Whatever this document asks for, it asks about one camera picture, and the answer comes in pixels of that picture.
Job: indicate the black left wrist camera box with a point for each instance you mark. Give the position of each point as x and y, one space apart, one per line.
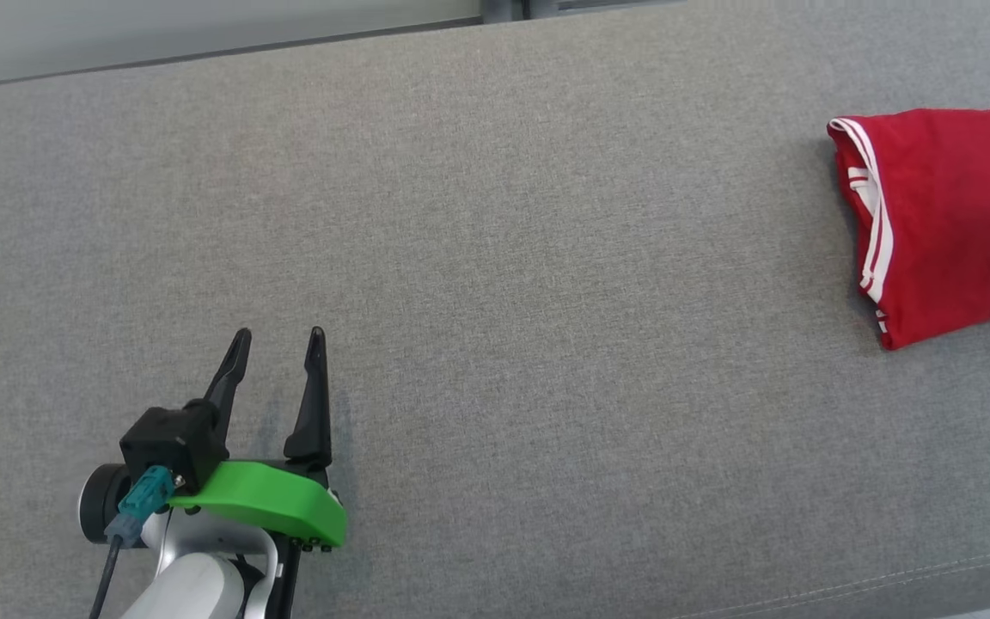
173 443

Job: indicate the grey partition post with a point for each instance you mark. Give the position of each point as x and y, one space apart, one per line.
504 9

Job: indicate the red basketball jersey white sleeves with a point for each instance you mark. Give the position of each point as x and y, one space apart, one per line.
942 232

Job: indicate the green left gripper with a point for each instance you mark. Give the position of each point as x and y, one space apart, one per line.
271 503

